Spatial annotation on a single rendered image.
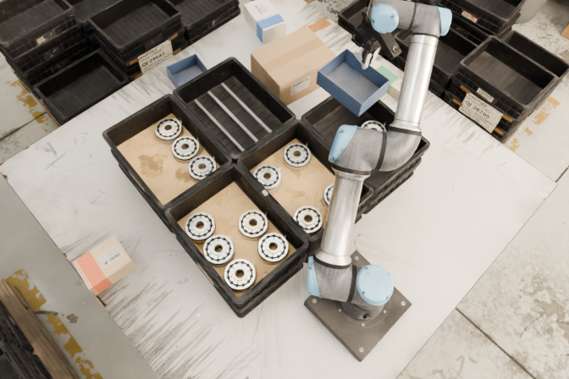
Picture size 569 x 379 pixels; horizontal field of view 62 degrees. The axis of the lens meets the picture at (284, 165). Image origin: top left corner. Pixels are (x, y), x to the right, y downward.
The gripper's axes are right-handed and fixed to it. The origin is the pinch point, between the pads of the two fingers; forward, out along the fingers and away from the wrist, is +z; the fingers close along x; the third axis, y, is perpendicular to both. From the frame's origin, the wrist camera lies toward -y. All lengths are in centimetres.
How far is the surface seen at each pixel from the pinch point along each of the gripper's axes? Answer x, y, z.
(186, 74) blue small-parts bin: 27, 72, 45
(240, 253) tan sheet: 67, -14, 36
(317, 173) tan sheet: 26.4, -8.8, 32.1
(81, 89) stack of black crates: 56, 135, 91
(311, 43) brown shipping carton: -15.3, 38.1, 25.3
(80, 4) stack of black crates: 26, 181, 77
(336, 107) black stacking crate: -0.3, 7.5, 28.4
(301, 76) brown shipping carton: -0.2, 27.8, 27.7
